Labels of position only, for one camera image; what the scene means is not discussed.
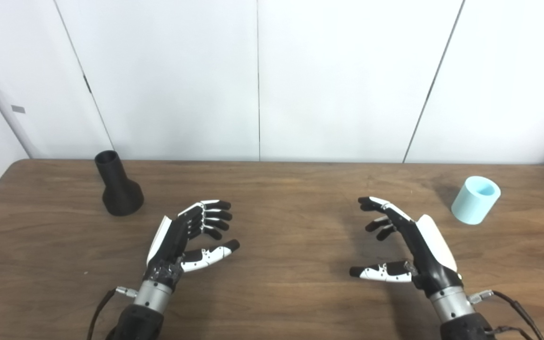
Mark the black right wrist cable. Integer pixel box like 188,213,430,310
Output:
468,289,544,340

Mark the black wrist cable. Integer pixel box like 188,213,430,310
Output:
86,286,138,340
468,289,544,340

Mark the black funnel-shaped nozzle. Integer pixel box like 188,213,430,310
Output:
94,150,145,217

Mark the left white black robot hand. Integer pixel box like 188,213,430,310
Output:
145,199,241,289

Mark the light-blue hose piece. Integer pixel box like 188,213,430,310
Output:
451,176,502,225

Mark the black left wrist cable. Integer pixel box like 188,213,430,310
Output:
86,286,138,340

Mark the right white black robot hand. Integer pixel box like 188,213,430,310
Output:
349,196,464,298

